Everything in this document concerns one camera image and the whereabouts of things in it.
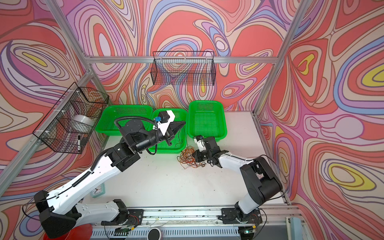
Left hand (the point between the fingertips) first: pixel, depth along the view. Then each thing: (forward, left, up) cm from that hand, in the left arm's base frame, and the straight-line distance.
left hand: (185, 121), depth 58 cm
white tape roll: (+11, +51, -11) cm, 53 cm away
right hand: (+5, -4, -39) cm, 39 cm away
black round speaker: (-34, +14, -38) cm, 53 cm away
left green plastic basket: (+42, +60, -38) cm, 83 cm away
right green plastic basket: (+40, -14, -42) cm, 59 cm away
